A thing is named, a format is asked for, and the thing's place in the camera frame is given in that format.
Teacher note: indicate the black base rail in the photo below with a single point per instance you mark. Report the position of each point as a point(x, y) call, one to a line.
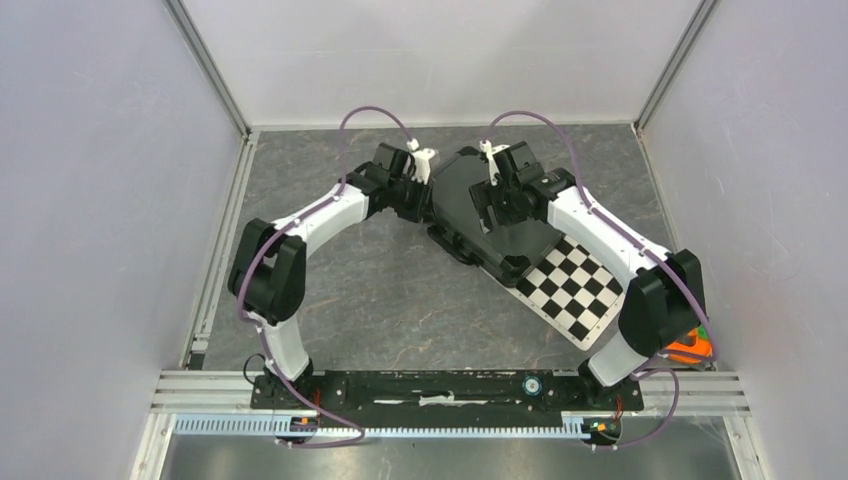
point(446, 398)

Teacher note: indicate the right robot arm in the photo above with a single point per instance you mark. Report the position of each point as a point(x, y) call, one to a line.
point(662, 289)

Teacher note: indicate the black white checkered board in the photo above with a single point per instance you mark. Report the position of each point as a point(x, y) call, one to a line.
point(570, 291)

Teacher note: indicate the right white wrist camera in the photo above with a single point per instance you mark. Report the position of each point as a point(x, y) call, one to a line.
point(489, 151)

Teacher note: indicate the black poker set case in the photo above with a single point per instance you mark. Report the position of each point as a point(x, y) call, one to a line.
point(466, 228)

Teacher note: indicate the teal chip on rail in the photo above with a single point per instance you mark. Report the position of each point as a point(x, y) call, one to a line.
point(532, 385)

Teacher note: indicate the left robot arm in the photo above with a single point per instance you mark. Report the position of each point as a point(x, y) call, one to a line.
point(268, 275)

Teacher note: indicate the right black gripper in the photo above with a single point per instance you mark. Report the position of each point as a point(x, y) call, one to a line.
point(484, 194)

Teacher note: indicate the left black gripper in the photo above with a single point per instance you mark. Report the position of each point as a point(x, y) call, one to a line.
point(424, 210)

